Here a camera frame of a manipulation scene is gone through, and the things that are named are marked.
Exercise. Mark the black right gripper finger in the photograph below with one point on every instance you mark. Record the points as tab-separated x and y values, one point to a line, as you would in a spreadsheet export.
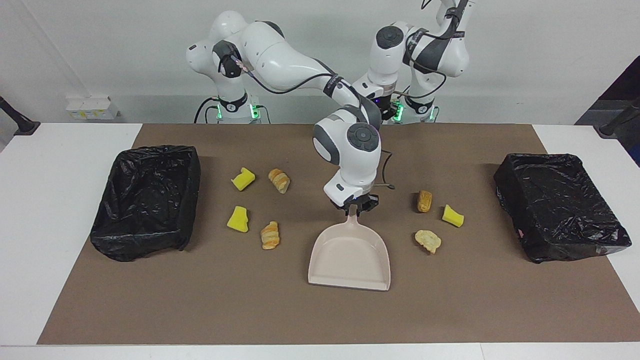
348	209
370	207

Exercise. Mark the yellow sponge piece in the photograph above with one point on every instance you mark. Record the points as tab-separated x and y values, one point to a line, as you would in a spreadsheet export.
452	215
243	179
238	219

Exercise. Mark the pale bread piece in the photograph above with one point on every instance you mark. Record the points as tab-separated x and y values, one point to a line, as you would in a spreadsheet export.
428	241

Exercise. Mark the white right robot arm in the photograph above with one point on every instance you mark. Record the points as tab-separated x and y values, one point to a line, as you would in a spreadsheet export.
280	55

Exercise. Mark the white wall socket box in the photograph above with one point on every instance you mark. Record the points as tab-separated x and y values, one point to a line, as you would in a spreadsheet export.
92	109

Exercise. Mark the brown paper table mat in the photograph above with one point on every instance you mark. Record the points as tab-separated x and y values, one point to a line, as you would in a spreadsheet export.
300	315

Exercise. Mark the beige plastic dustpan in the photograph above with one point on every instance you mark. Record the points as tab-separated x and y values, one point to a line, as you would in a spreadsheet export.
350	260

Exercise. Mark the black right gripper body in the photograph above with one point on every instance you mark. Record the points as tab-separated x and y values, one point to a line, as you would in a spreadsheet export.
362	200

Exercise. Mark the black stand foot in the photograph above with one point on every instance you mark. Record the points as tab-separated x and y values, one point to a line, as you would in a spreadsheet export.
612	127
22	125

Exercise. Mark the brown bread roll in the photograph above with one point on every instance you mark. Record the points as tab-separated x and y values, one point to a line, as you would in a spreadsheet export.
424	200

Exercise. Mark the black bagged bin pink spot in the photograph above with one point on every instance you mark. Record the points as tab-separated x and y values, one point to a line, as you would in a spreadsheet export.
560	210

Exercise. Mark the croissant with olive tip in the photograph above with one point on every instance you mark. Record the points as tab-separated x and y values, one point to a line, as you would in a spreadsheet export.
279	180

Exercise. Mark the orange striped croissant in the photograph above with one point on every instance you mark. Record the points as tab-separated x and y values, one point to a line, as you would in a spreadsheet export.
270	235

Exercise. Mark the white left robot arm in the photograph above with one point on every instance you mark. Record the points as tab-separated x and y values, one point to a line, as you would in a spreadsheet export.
390	55

